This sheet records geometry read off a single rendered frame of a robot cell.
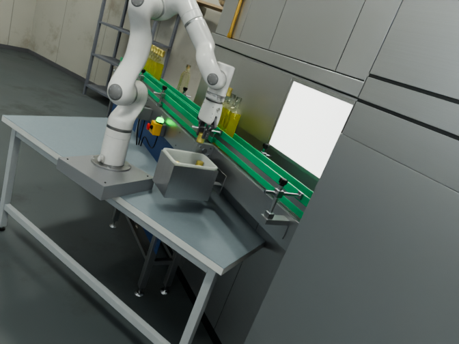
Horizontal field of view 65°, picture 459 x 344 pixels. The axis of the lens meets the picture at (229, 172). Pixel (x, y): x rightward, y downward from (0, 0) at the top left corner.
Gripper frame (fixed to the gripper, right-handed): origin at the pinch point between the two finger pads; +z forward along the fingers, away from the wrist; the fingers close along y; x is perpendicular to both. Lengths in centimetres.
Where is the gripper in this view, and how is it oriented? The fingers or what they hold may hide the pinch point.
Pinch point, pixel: (203, 132)
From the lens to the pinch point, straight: 163.7
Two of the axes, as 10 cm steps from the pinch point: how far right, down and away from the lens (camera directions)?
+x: -7.1, -0.4, -7.0
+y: -6.2, -4.4, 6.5
